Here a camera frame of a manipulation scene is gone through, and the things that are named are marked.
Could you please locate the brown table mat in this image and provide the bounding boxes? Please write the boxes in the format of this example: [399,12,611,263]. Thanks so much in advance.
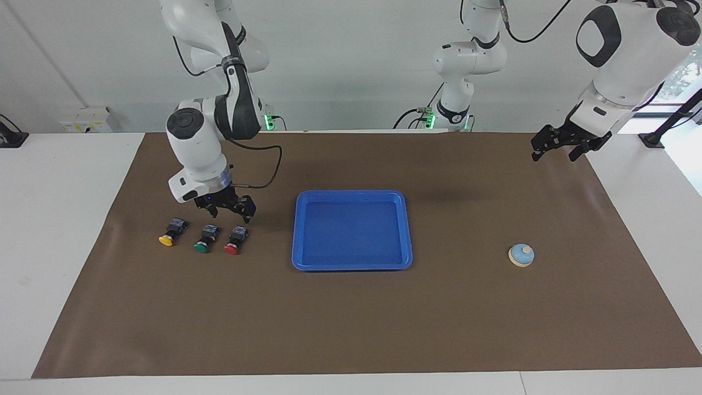
[31,131,702,379]

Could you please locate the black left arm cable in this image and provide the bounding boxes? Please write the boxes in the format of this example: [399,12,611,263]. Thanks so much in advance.
[502,0,574,43]

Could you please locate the white wall socket box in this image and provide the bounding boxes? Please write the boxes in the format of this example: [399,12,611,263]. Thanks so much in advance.
[59,107,113,133]

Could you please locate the left arm base cable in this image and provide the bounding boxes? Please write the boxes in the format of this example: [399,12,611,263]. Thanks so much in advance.
[393,82,446,130]

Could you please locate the red push button switch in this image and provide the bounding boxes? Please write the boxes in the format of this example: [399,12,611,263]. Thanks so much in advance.
[223,225,249,256]

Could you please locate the green push button switch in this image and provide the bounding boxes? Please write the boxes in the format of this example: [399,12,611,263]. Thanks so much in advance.
[193,223,220,254]

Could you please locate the blue plastic tray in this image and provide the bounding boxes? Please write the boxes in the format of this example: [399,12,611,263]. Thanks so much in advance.
[291,190,414,272]

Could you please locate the light blue service bell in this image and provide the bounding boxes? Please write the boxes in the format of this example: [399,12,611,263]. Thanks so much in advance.
[508,243,535,268]

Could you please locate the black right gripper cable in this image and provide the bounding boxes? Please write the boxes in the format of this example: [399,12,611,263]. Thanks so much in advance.
[173,36,283,190]

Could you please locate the black angled stand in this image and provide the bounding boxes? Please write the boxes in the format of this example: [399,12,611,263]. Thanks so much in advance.
[639,88,702,149]

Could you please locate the yellow push button switch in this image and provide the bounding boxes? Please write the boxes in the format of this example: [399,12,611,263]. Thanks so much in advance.
[158,217,188,247]

